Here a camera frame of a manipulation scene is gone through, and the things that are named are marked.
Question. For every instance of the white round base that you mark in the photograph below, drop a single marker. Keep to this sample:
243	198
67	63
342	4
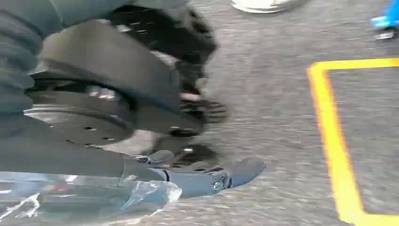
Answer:
265	5

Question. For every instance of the blue object with caster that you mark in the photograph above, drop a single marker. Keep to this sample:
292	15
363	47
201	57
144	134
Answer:
388	17

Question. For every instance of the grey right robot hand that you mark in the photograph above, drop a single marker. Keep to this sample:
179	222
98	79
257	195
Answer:
78	159

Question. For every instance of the ribbed grey right arm sleeve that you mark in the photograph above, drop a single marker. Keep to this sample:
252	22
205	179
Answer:
18	62

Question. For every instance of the yellow floor tape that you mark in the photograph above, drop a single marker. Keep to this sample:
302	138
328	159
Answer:
331	140

